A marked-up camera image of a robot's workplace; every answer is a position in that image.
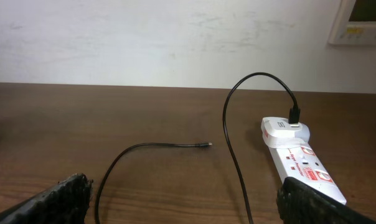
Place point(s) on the beige wall control panel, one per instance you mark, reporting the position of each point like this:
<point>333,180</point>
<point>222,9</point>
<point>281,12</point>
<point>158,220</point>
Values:
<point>355,23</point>

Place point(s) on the white usb charger plug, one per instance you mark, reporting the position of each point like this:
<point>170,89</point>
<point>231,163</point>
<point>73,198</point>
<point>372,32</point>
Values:
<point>278,133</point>

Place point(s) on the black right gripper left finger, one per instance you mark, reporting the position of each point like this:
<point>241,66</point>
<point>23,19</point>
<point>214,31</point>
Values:
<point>65,202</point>

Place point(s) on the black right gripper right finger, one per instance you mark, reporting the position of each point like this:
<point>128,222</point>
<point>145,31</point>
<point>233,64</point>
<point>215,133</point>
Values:
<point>298,203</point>

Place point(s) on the white power strip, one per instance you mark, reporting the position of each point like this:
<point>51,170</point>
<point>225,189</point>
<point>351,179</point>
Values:
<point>302,163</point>

